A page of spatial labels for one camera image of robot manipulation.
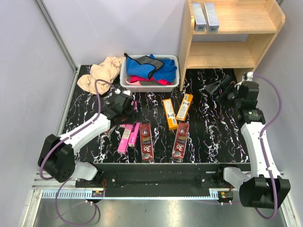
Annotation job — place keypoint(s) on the yellow toothpaste box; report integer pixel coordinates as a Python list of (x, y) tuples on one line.
[(184, 107), (170, 114)]

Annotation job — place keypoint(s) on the blue cloth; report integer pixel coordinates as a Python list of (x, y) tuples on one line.
[(148, 67)]

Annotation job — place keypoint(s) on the yellow toothpaste box right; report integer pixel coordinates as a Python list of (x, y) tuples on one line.
[(184, 107)]

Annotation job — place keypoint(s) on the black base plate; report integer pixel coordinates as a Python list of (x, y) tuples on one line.
[(158, 180)]

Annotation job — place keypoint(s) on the pink toothpaste box small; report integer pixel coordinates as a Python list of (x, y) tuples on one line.
[(123, 145)]

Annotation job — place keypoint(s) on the pink cloth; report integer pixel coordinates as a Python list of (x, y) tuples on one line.
[(137, 83)]

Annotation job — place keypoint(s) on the silver toothpaste box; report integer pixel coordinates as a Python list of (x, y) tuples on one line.
[(212, 19), (200, 21)]

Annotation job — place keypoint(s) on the red 3d toothpaste box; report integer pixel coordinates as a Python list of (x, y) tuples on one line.
[(146, 143), (180, 142)]

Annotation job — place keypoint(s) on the pink toothpaste box middle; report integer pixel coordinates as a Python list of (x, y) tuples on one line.
[(133, 135)]

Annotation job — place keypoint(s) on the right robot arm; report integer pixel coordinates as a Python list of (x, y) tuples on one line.
[(264, 188)]

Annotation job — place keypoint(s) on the aluminium rail frame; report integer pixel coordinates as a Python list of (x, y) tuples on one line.
[(149, 198)]

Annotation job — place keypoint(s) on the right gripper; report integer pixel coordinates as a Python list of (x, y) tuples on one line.
[(225, 82)]

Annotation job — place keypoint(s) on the wooden shelf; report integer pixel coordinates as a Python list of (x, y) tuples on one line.
[(246, 31)]

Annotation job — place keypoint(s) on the yellow toothpaste box left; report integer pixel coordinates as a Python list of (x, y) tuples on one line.
[(170, 114)]

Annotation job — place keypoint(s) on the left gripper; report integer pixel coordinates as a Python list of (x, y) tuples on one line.
[(131, 119)]

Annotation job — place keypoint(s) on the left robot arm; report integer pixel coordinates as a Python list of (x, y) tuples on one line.
[(57, 160)]

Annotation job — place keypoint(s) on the magenta cloth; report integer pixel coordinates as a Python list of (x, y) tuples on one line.
[(145, 82)]

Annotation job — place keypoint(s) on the beige cloth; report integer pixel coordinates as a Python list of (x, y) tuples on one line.
[(108, 70)]

